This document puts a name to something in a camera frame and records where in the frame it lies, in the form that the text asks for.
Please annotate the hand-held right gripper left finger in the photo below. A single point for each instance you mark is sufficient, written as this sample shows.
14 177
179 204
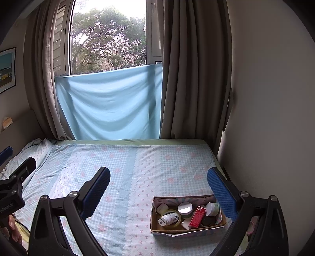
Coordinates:
94 194

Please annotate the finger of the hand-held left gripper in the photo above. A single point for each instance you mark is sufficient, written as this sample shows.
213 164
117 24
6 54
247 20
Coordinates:
24 168
5 155

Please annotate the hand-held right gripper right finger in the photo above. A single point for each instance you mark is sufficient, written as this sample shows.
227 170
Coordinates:
222 194

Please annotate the white jar with green label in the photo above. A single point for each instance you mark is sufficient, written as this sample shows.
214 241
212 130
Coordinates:
212 208

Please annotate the small jar with black lid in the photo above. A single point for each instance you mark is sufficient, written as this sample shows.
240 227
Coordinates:
208 221

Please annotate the red carton box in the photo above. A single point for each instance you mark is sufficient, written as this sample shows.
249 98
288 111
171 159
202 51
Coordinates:
197 217

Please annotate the pale green jar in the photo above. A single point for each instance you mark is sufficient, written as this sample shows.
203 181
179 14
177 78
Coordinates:
185 209

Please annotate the cardboard box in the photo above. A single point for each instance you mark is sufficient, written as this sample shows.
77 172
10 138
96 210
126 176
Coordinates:
187 232

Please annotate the white supplement bottle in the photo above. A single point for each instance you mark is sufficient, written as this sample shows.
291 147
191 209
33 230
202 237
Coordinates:
168 218

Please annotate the white earbuds case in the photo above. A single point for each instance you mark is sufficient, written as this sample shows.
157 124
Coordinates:
162 208

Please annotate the person's left hand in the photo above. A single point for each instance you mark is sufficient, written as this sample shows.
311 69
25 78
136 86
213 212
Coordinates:
14 229

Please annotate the orange paper label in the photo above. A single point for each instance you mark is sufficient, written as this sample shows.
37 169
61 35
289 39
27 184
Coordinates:
7 122

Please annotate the yellow tape roll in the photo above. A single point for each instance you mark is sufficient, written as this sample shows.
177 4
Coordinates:
182 217

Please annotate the white tube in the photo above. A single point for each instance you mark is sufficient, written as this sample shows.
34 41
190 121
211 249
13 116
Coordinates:
187 224

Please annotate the blue pink floral blanket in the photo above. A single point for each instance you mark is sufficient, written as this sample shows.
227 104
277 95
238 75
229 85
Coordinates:
137 172

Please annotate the green bed sheet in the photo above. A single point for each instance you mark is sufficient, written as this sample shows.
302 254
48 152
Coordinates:
137 142

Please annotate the light blue hanging cloth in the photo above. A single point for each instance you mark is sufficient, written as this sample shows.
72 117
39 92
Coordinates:
105 105

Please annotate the grey curtain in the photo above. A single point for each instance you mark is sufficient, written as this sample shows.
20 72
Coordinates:
46 73
194 73

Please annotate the window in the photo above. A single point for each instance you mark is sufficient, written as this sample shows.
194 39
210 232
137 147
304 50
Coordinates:
105 37

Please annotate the wall poster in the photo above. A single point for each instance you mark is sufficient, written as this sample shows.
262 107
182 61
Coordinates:
7 70

